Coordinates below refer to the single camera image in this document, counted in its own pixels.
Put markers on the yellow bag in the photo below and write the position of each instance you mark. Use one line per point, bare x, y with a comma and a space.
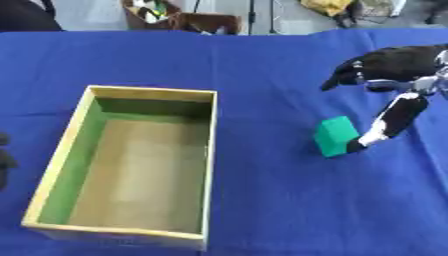
329, 6

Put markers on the person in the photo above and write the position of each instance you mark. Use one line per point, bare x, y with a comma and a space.
26, 15

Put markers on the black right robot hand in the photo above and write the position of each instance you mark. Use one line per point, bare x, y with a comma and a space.
396, 65

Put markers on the green rectangular block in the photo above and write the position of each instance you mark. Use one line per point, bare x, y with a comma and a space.
335, 138

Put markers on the tan cardboard box green inside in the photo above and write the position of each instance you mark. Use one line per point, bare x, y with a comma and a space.
125, 166

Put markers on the black tripod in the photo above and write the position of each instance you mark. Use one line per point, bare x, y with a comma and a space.
261, 16

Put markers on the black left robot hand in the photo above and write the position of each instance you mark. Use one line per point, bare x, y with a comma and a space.
4, 161

